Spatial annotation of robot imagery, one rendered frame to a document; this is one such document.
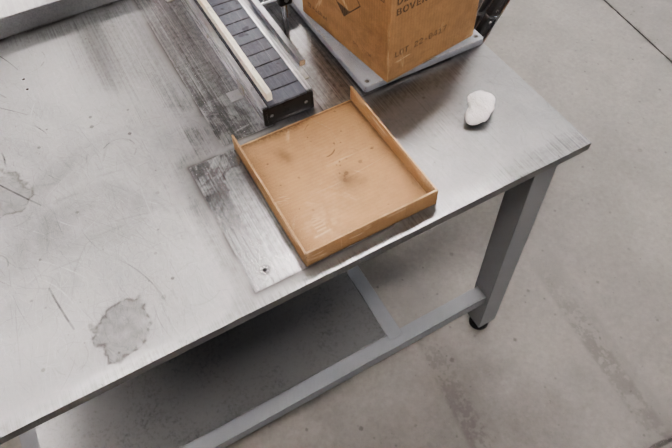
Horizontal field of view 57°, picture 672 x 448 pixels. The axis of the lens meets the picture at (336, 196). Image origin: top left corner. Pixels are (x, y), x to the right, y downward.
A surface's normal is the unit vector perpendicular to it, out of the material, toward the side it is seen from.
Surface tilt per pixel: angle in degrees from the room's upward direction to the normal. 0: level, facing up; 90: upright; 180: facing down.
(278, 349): 0
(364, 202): 0
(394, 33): 90
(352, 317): 0
